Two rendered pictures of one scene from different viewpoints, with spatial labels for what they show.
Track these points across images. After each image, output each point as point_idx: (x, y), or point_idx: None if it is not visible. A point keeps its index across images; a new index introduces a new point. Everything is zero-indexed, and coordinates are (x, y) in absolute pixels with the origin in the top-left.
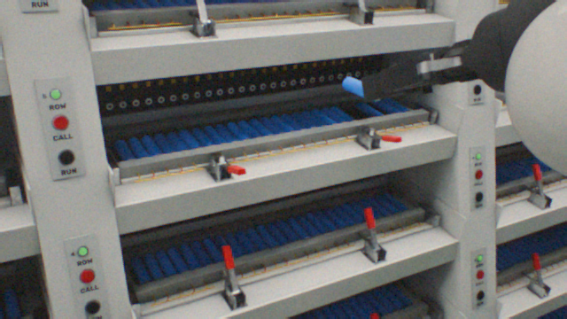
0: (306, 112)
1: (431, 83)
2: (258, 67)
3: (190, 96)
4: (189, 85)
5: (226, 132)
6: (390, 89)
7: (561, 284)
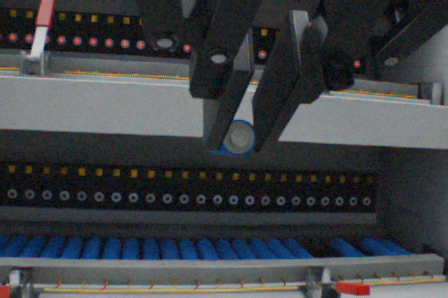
0: (239, 242)
1: (331, 32)
2: (175, 169)
3: (71, 196)
4: (70, 180)
5: (88, 247)
6: (139, 10)
7: None
